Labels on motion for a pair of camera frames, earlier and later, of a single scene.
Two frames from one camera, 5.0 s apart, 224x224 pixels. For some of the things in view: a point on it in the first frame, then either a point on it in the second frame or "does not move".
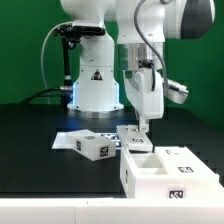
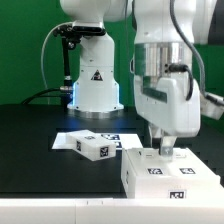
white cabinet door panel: x=181 y=163 does not move
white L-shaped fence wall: x=111 y=211 does not move
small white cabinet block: x=92 y=146 does not move
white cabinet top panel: x=133 y=139 → x=148 y=163
